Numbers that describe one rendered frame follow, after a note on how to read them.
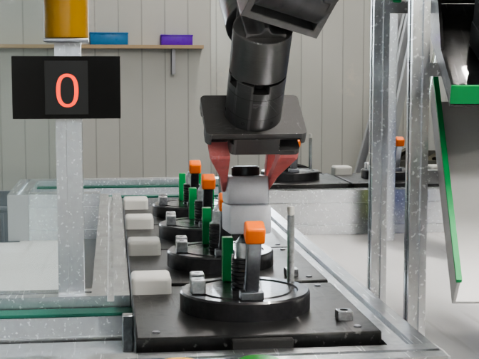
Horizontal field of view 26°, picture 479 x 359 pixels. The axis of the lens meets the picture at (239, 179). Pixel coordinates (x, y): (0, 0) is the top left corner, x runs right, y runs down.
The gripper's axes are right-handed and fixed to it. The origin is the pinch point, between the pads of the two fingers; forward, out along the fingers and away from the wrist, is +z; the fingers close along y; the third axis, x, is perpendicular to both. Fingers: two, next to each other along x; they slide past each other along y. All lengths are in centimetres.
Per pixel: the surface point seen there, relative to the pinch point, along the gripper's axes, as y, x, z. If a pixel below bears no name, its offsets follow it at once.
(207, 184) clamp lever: -0.8, -30.7, 27.5
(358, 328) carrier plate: -9.5, 17.0, 4.6
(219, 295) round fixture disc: 3.2, 9.3, 7.5
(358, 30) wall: -240, -719, 449
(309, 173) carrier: -35, -96, 83
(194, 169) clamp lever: -1, -51, 42
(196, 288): 5.7, 8.5, 7.3
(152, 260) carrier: 8.1, -15.9, 27.8
